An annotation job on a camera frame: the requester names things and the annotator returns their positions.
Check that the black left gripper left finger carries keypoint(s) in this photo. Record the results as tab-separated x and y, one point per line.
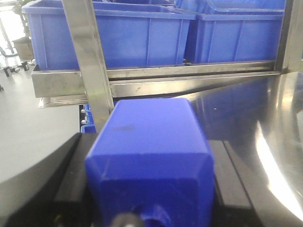
51	193

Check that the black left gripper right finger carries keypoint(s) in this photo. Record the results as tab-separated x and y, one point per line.
232	206

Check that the blue bottle part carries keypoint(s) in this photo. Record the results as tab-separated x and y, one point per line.
152	159

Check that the stainless steel shelf rack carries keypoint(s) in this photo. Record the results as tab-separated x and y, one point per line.
94	84

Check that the right blue bin on shelf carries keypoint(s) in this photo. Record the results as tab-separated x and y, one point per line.
233	30

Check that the blue bin on shelf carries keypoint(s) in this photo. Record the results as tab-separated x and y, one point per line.
132	35
233	30

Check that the left blue bin on shelf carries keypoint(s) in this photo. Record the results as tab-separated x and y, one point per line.
132	35

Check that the cardboard box on floor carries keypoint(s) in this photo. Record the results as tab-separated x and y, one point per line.
24	48

